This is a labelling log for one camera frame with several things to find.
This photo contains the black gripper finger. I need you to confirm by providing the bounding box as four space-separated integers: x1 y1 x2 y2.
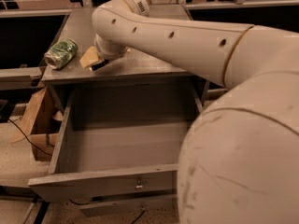
90 60 109 71

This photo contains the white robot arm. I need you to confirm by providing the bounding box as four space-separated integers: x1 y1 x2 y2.
92 0 299 224

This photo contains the grey wooden drawer cabinet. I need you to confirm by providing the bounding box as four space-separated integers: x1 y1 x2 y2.
41 5 210 114

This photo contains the open grey top drawer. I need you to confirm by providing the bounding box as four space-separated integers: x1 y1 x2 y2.
29 82 199 202

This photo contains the grey lower drawer front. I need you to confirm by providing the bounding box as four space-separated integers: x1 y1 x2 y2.
79 193 177 217

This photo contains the brown cardboard box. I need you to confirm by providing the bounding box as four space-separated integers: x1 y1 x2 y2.
11 88 64 161

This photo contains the black floor cable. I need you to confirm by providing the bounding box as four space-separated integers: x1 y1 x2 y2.
7 118 53 157

